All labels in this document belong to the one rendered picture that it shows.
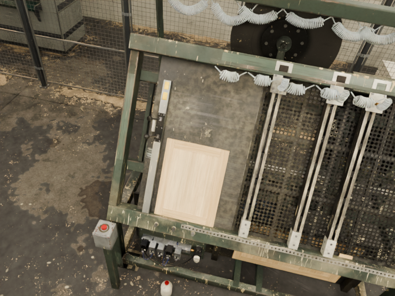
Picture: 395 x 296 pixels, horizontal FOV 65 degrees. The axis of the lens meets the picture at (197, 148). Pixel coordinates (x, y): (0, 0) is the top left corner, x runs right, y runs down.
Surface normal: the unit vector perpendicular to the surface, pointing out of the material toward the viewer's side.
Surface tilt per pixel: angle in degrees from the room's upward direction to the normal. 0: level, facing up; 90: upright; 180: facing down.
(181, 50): 57
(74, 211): 0
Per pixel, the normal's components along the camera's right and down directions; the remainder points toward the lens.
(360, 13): -0.21, 0.66
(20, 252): 0.09, -0.72
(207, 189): -0.12, 0.17
